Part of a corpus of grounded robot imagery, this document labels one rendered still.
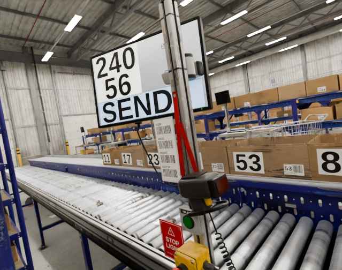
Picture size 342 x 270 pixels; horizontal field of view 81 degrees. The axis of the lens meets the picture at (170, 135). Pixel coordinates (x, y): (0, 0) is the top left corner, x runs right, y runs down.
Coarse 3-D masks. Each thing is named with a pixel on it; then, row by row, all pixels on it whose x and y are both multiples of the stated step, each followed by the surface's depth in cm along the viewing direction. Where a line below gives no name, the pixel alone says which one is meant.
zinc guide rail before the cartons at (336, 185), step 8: (32, 160) 465; (40, 160) 423; (120, 168) 190; (128, 168) 180; (136, 168) 174; (144, 168) 169; (232, 176) 110; (240, 176) 108; (248, 176) 106; (256, 176) 104; (296, 184) 87; (304, 184) 85; (312, 184) 83; (320, 184) 81; (328, 184) 80; (336, 184) 79
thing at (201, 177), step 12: (180, 180) 51; (192, 180) 48; (204, 180) 46; (216, 180) 45; (180, 192) 51; (192, 192) 48; (204, 192) 46; (216, 192) 44; (192, 204) 51; (204, 204) 49; (192, 216) 51
